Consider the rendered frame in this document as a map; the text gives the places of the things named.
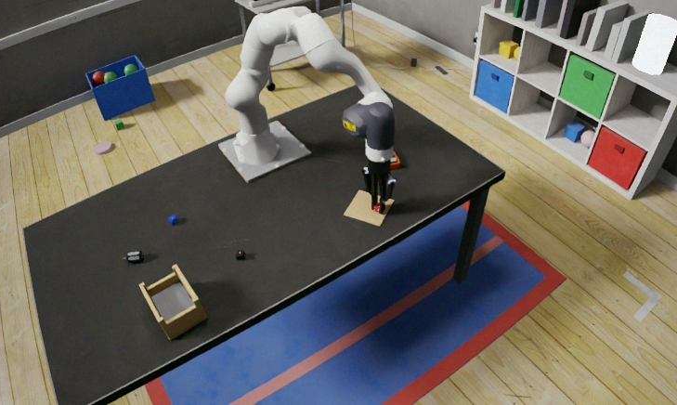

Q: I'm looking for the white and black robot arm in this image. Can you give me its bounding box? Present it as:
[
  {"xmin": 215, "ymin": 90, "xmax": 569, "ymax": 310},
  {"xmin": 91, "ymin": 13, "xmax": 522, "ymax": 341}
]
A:
[{"xmin": 225, "ymin": 7, "xmax": 395, "ymax": 165}]

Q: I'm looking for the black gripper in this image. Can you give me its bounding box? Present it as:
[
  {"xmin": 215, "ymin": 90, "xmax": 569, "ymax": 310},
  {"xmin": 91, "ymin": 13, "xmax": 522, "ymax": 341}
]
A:
[{"xmin": 361, "ymin": 158, "xmax": 397, "ymax": 214}]

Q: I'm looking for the beige flat mat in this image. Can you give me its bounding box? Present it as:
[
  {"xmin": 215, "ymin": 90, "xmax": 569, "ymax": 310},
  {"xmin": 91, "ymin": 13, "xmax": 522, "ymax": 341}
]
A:
[{"xmin": 344, "ymin": 190, "xmax": 394, "ymax": 227}]

